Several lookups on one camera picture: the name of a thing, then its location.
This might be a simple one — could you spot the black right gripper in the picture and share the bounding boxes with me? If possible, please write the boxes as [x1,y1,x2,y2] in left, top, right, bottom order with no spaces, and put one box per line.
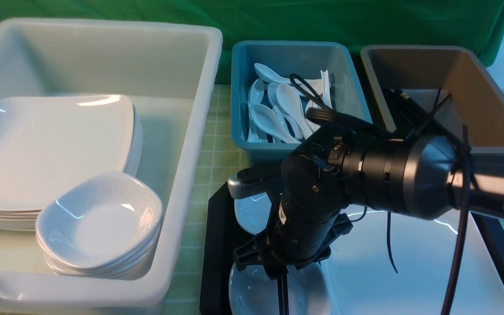
[233,192,353,280]

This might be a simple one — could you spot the white bowl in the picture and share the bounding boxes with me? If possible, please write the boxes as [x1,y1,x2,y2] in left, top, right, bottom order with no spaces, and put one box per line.
[228,263,335,315]
[234,192,272,235]

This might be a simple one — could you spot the black chopstick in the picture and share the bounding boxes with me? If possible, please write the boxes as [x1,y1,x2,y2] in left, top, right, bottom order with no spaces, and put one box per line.
[277,276,286,315]
[283,274,289,315]

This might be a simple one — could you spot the white ceramic spoon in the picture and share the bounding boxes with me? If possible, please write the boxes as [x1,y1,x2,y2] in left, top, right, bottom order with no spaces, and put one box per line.
[320,70,333,109]

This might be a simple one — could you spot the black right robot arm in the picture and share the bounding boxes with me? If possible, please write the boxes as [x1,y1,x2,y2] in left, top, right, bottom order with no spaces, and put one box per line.
[233,128,504,279]

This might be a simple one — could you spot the large white square plate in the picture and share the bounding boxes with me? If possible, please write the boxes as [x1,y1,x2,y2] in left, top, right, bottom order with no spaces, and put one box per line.
[323,206,504,315]

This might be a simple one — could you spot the black serving tray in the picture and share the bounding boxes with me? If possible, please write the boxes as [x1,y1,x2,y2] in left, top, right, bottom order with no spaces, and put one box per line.
[199,184,504,315]

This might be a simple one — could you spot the pile of white spoons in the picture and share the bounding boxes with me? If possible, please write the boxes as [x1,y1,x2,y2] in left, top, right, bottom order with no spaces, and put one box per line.
[246,63,323,141]

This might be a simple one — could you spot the stack of white square plates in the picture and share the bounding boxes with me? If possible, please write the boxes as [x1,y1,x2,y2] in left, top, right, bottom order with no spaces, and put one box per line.
[0,95,143,231]

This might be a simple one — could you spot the stack of white bowls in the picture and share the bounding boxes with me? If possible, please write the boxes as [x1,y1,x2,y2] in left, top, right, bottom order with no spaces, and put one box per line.
[35,171,164,280]

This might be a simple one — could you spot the pile of black chopsticks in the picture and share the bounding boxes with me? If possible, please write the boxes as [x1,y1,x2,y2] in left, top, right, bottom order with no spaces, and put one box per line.
[381,87,453,137]

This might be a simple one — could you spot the teal plastic bin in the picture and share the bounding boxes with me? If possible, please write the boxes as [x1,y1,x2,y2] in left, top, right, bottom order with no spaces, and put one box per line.
[231,40,372,165]

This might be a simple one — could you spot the brown plastic bin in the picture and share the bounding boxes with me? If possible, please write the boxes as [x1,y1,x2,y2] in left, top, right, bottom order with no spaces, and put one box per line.
[360,45,504,155]

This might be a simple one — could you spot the large white plastic tub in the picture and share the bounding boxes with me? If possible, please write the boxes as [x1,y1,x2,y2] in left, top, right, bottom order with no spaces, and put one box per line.
[0,18,223,315]

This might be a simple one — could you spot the green backdrop cloth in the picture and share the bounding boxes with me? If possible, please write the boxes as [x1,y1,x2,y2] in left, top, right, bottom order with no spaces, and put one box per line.
[0,0,504,84]

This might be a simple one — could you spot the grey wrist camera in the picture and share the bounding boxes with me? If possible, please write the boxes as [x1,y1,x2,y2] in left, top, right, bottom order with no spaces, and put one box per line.
[227,161,283,200]

